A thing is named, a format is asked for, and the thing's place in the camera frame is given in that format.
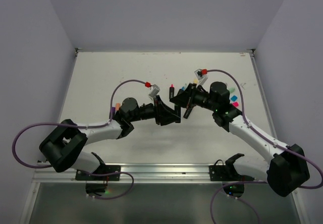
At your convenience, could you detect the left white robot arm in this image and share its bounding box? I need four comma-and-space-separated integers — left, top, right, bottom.
39, 96, 181, 180

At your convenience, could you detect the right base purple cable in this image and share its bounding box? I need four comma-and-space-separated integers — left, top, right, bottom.
209, 181, 268, 224

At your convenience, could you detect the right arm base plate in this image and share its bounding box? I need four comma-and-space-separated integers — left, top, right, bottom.
208, 153, 254, 182

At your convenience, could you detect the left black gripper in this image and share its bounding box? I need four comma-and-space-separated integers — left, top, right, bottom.
129, 95, 180, 126

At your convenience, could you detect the blue capped black highlighter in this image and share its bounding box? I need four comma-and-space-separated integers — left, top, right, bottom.
177, 86, 185, 95

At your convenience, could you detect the purple capped black highlighter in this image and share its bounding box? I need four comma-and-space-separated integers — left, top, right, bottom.
109, 107, 116, 119

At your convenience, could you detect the pink capped black highlighter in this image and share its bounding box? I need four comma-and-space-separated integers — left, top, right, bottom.
169, 84, 175, 100

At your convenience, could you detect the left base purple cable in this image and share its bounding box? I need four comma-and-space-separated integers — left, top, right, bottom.
85, 169, 135, 200

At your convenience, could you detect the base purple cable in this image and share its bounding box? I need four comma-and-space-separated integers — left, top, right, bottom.
85, 169, 135, 200
209, 181, 268, 224

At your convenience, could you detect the green capped black highlighter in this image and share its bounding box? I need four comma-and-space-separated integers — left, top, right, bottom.
174, 104, 181, 119

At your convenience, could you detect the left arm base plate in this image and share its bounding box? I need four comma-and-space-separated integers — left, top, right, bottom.
75, 152, 121, 181

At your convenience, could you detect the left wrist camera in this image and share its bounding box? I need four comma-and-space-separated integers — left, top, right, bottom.
148, 84, 160, 100

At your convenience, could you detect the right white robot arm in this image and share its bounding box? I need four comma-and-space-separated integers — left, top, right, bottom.
170, 82, 310, 197

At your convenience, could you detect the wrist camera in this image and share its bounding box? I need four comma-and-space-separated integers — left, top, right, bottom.
194, 69, 208, 86
148, 84, 160, 100

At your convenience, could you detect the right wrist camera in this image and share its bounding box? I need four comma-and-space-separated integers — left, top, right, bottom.
194, 69, 208, 86

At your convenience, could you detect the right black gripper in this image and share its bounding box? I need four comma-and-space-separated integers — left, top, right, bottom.
170, 83, 218, 111

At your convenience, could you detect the aluminium mounting rail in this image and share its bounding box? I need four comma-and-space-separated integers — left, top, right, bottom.
32, 162, 298, 184

